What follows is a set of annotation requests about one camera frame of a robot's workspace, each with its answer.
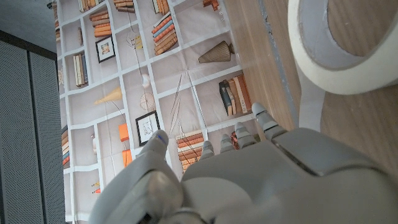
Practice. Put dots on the cream masking tape roll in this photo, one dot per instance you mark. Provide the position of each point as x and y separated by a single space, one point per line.
351 74

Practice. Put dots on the grey perforated wall panel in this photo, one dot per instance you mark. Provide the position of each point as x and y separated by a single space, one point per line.
28 140

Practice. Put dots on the printed bookshelf backdrop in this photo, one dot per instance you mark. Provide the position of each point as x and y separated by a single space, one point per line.
186 71

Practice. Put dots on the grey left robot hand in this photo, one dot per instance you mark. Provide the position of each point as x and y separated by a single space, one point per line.
267 186

